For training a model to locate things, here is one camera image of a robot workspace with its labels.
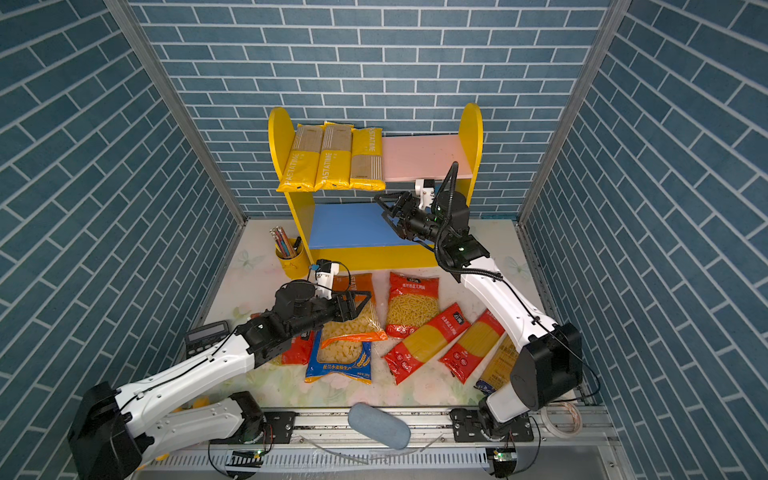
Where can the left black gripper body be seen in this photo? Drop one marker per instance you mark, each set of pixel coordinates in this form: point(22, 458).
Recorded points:
point(322, 311)

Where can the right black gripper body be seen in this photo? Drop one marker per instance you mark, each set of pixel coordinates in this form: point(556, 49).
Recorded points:
point(418, 223)

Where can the yellow spaghetti bag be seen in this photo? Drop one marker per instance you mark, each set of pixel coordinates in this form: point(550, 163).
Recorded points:
point(300, 172)
point(334, 165)
point(366, 169)

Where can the red spaghetti bag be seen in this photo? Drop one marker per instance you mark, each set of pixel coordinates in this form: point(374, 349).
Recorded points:
point(420, 347)
point(473, 346)

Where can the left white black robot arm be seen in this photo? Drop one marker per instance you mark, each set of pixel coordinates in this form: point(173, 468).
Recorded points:
point(118, 429)

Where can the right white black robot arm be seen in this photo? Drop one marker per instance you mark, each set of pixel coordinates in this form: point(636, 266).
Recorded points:
point(549, 362)

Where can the yellow pink blue shelf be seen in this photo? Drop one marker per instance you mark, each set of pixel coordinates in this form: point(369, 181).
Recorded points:
point(374, 202)

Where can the orange macaroni bag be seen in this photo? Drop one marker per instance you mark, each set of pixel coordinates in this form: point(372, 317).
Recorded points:
point(367, 327)

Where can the blue macaroni bag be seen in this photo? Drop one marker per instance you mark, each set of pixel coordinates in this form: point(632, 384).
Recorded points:
point(351, 359)

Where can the red fusilli bag left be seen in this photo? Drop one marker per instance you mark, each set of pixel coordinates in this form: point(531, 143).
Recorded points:
point(299, 352)

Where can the red fusilli bag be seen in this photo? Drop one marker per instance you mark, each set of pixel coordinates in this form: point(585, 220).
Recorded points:
point(413, 301)
point(299, 352)

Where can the yellow pencil cup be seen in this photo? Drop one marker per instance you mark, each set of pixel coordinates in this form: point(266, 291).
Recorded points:
point(296, 267)

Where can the red fusilli bag centre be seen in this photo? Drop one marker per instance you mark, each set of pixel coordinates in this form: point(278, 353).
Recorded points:
point(413, 301)

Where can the coloured pencils bunch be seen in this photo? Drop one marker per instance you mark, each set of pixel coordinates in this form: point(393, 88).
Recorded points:
point(288, 248)

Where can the grey blue pouch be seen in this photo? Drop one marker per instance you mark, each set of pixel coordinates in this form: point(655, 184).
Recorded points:
point(379, 426)

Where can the black calculator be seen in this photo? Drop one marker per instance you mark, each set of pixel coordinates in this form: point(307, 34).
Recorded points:
point(201, 338)

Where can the dark blue spaghetti bag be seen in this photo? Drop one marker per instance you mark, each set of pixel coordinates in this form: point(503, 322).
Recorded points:
point(497, 372)

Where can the yellow plush toy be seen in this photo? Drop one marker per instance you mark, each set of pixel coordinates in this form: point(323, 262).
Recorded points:
point(199, 402)

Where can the white tape roll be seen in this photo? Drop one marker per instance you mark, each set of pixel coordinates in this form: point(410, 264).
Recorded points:
point(563, 421)

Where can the aluminium rail base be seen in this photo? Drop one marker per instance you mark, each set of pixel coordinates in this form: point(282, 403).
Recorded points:
point(372, 442)

